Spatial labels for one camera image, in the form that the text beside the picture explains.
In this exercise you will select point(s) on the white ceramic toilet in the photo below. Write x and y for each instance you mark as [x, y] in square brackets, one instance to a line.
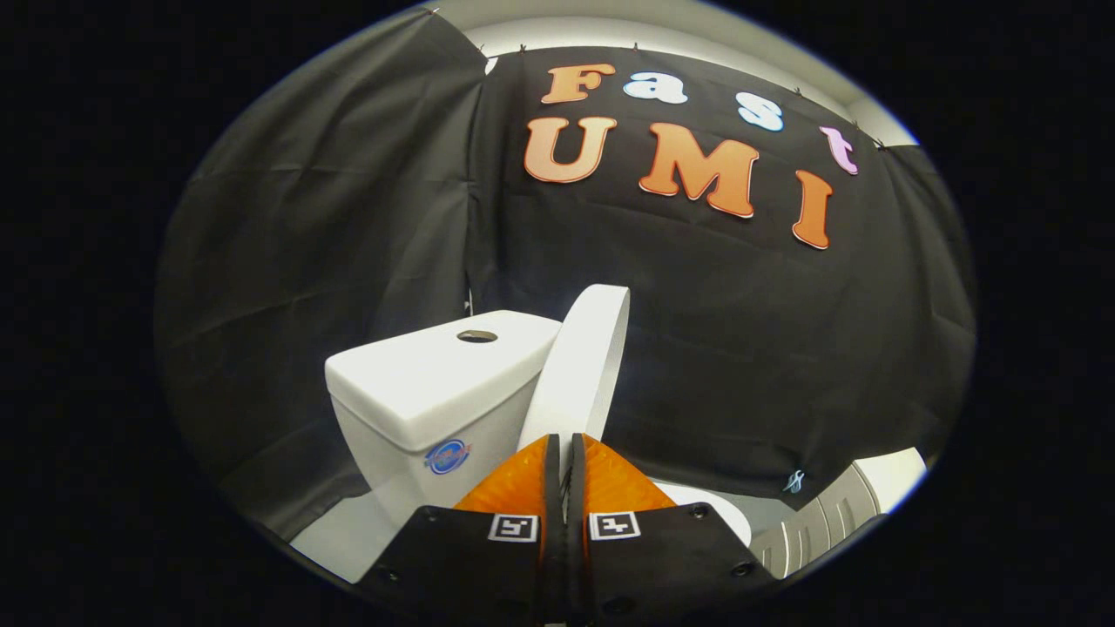
[418, 383]

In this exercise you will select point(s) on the black backdrop cloth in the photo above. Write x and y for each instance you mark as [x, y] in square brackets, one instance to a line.
[740, 348]

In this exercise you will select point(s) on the white cabinet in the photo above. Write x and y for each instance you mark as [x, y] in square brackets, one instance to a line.
[888, 475]

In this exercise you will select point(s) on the white toilet lid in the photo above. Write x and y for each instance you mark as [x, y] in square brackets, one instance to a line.
[575, 366]

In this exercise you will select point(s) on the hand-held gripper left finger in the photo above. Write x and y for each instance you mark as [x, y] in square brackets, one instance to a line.
[554, 522]

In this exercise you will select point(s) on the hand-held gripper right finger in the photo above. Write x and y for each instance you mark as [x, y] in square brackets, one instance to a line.
[577, 522]

